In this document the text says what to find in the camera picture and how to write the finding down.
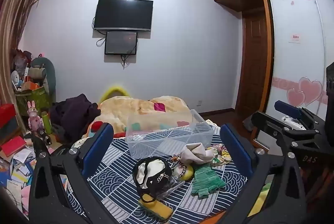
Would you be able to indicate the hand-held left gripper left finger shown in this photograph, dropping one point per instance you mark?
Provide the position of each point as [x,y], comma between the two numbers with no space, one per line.
[97,147]

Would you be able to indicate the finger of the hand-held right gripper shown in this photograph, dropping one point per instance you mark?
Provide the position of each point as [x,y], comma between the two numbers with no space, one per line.
[308,150]
[287,109]

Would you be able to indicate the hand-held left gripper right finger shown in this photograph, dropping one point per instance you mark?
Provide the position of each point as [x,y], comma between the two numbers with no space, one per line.
[236,147]

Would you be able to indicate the beige knit hat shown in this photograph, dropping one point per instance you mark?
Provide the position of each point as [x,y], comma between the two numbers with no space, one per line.
[195,154]

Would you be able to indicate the green knit cloth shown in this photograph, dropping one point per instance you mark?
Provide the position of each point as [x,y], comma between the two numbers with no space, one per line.
[207,179]

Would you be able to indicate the black and white cloth bag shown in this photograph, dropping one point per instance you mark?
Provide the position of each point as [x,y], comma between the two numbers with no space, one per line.
[150,170]

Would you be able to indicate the clear plastic storage box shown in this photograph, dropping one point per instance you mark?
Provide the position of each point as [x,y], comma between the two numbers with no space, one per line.
[169,135]

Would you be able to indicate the white game controller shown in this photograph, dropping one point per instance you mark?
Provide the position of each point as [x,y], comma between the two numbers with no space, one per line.
[292,122]

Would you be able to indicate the floral cloth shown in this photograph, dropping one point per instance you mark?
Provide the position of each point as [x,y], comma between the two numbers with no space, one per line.
[221,154]

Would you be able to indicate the blue patterned bed sheet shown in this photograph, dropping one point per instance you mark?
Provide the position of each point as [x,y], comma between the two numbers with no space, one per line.
[114,179]

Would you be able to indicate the dark purple clothing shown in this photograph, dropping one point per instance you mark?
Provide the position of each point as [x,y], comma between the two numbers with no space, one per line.
[71,115]

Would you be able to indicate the beige patchwork blanket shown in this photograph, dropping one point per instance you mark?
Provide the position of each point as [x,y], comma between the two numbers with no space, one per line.
[122,111]

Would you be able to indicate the wardrobe with white sliding doors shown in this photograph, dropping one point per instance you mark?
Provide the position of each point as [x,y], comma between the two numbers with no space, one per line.
[294,64]

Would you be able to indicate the black flashlight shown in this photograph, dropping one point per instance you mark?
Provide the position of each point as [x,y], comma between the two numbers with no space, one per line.
[43,136]

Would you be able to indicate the brown wooden door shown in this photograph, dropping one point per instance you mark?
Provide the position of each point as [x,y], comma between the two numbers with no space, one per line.
[254,64]

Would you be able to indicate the green cylindrical bottle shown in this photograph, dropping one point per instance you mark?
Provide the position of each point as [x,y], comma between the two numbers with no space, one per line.
[47,123]

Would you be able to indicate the yellow round plush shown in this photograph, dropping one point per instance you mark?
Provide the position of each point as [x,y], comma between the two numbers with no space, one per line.
[187,174]

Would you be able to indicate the yellow green cloth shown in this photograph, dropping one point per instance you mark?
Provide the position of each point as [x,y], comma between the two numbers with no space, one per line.
[261,198]

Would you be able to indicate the yellow plush cushion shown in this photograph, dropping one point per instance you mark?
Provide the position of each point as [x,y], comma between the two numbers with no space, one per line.
[113,90]

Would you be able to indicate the red and white sticker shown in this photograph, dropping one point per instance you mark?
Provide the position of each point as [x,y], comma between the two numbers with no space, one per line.
[295,38]

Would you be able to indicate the pink rabbit toy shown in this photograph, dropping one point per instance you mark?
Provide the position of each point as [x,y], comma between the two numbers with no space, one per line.
[34,119]

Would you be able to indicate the clear plastic wrapper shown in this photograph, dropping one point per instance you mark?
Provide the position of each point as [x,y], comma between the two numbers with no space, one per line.
[174,187]

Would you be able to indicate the green storage bin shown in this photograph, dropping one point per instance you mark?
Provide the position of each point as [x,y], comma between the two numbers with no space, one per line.
[35,101]

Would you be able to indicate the yellow sponge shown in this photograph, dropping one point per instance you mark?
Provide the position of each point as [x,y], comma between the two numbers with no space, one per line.
[156,207]

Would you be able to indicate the red book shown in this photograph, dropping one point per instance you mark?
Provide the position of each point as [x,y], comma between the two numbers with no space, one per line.
[13,147]

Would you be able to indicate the pile of papers and books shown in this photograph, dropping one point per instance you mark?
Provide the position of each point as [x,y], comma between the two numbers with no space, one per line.
[15,174]

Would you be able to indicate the grey green plush toy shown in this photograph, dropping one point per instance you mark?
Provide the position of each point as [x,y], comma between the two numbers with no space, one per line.
[39,73]

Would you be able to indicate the red box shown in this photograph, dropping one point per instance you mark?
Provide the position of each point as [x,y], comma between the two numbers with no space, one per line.
[7,114]

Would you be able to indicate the small black monitor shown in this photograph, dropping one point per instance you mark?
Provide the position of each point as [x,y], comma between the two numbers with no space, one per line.
[120,43]

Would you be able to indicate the brown striped curtain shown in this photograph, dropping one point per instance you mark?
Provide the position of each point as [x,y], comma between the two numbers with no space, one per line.
[13,20]

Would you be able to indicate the white wall socket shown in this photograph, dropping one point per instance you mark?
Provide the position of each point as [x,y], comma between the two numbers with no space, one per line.
[199,103]

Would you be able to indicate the black wall television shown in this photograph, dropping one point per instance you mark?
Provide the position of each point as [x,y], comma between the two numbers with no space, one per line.
[123,14]

